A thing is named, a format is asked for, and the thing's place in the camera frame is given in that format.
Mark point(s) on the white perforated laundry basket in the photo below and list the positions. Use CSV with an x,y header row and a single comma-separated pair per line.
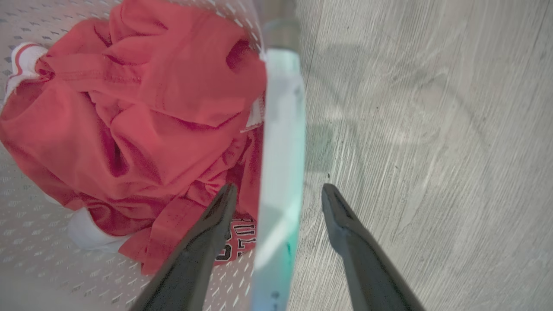
x,y
281,142

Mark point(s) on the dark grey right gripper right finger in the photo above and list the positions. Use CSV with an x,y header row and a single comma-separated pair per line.
x,y
367,268

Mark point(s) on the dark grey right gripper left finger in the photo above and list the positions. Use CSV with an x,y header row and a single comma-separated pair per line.
x,y
192,268

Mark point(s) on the red jersey with white trim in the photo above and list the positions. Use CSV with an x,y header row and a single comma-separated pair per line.
x,y
147,116

